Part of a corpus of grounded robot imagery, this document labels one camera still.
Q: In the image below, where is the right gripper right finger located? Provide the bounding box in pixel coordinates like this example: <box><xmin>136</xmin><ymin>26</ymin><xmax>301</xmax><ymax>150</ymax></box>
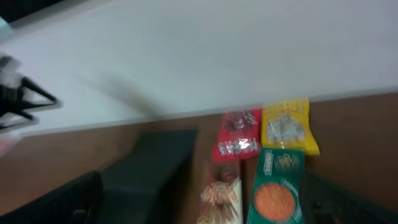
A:
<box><xmin>300</xmin><ymin>170</ymin><xmax>397</xmax><ymax>224</ymax></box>

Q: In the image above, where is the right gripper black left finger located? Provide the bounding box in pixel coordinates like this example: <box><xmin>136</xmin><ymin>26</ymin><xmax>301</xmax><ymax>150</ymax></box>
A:
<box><xmin>1</xmin><ymin>171</ymin><xmax>103</xmax><ymax>224</ymax></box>

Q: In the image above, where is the teal Crunchies box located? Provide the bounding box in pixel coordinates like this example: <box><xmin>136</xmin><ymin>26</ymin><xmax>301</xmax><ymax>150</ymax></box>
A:
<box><xmin>247</xmin><ymin>148</ymin><xmax>305</xmax><ymax>224</ymax></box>

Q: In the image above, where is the yellow Hacks candy bag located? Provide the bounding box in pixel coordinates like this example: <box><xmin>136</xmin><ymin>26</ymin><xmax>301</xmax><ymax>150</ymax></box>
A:
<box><xmin>261</xmin><ymin>97</ymin><xmax>320</xmax><ymax>155</ymax></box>

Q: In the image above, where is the brown Pocky box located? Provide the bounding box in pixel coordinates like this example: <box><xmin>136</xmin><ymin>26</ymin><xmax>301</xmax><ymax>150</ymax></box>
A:
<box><xmin>196</xmin><ymin>161</ymin><xmax>244</xmax><ymax>224</ymax></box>

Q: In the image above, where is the red Hacks candy bag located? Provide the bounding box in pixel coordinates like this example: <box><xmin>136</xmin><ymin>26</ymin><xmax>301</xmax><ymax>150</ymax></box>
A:
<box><xmin>212</xmin><ymin>108</ymin><xmax>262</xmax><ymax>162</ymax></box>

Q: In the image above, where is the black stand in background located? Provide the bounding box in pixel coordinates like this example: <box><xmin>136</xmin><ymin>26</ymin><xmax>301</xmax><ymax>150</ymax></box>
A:
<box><xmin>0</xmin><ymin>55</ymin><xmax>62</xmax><ymax>131</ymax></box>

